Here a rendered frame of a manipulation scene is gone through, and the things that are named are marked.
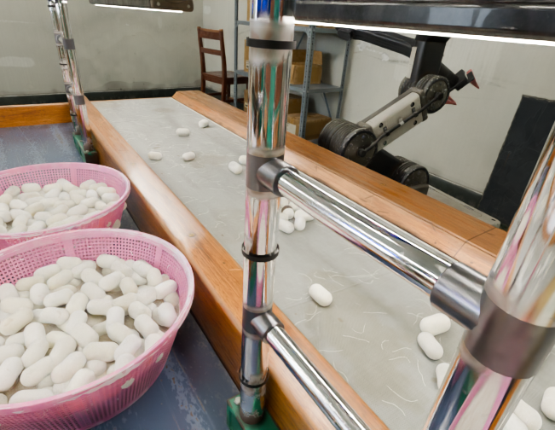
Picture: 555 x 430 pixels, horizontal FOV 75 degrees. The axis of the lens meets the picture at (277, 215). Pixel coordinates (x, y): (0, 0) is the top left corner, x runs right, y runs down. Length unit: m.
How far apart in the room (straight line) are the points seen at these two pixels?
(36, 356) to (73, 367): 0.04
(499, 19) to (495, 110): 2.38
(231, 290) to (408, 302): 0.22
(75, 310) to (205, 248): 0.16
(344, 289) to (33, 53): 4.69
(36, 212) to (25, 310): 0.26
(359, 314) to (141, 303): 0.26
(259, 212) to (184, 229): 0.32
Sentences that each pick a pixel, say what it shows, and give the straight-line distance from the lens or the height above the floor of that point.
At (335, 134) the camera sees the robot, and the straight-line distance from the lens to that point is 1.04.
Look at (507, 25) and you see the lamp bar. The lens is 0.26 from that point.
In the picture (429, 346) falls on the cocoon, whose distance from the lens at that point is 0.43.
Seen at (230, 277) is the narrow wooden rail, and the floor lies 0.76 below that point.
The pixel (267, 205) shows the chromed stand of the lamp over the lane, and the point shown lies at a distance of 0.22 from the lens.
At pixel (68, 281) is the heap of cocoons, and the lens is 0.53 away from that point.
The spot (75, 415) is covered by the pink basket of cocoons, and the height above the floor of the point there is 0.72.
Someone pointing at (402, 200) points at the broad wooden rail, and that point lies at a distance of 0.70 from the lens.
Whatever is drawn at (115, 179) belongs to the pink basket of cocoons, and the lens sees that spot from 0.75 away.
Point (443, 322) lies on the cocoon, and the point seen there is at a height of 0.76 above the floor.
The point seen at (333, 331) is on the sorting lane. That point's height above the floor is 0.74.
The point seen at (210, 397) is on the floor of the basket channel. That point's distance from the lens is 0.45.
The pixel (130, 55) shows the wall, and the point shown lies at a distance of 5.14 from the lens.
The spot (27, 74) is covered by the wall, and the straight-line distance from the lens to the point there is 4.97.
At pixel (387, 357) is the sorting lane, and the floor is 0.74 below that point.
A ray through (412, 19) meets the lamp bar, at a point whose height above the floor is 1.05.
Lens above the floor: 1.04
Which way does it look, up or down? 29 degrees down
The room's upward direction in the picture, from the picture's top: 4 degrees clockwise
